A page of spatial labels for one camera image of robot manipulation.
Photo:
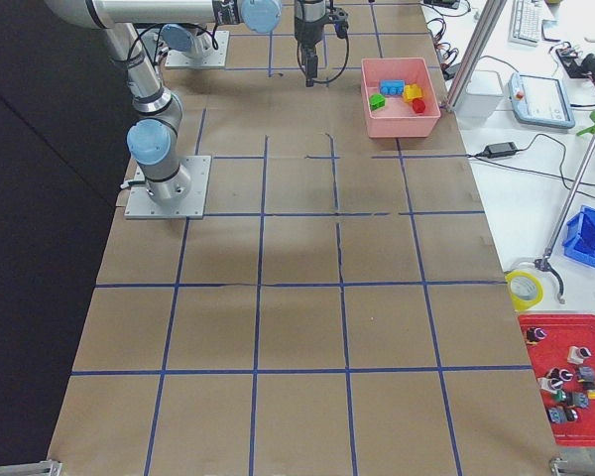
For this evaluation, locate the yellow toy block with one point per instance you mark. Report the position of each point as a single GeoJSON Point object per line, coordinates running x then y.
{"type": "Point", "coordinates": [412, 92]}

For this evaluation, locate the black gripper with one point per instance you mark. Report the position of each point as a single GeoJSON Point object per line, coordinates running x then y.
{"type": "Point", "coordinates": [308, 27]}

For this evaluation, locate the white keyboard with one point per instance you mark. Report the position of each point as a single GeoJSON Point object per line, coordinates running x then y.
{"type": "Point", "coordinates": [525, 22]}

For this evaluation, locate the white square device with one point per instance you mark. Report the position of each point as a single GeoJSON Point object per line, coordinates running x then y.
{"type": "Point", "coordinates": [482, 95]}

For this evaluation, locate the pink plastic box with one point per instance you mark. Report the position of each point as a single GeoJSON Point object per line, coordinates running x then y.
{"type": "Point", "coordinates": [397, 119]}

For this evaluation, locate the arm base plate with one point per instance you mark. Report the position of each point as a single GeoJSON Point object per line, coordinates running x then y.
{"type": "Point", "coordinates": [214, 60]}
{"type": "Point", "coordinates": [180, 197]}

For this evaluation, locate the blue toy block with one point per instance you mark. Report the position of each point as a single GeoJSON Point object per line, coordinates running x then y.
{"type": "Point", "coordinates": [392, 87]}

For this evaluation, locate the long metal grabber tool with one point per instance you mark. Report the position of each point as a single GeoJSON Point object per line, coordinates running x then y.
{"type": "Point", "coordinates": [543, 263]}

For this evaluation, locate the yellow tape roll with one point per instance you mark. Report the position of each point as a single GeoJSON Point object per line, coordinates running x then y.
{"type": "Point", "coordinates": [525, 289]}

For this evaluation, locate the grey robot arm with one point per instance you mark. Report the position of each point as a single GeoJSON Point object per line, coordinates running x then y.
{"type": "Point", "coordinates": [152, 141]}
{"type": "Point", "coordinates": [192, 42]}

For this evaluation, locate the blue plastic bin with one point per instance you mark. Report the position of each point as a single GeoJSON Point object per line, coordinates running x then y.
{"type": "Point", "coordinates": [579, 244]}

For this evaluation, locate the green toy block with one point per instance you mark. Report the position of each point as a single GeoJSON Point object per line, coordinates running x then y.
{"type": "Point", "coordinates": [376, 101]}

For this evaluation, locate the aluminium frame post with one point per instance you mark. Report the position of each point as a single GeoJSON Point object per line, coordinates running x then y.
{"type": "Point", "coordinates": [489, 17]}

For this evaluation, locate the red toy block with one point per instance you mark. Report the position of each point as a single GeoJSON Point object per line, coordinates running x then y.
{"type": "Point", "coordinates": [418, 106]}

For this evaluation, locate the black power adapter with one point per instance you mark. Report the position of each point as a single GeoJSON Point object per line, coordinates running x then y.
{"type": "Point", "coordinates": [500, 150]}

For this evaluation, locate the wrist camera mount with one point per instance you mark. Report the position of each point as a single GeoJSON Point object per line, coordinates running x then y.
{"type": "Point", "coordinates": [338, 17]}

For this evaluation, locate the teach pendant tablet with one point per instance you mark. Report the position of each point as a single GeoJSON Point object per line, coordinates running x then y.
{"type": "Point", "coordinates": [541, 101]}

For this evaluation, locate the red parts tray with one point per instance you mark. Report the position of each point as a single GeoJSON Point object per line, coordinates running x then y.
{"type": "Point", "coordinates": [562, 351]}

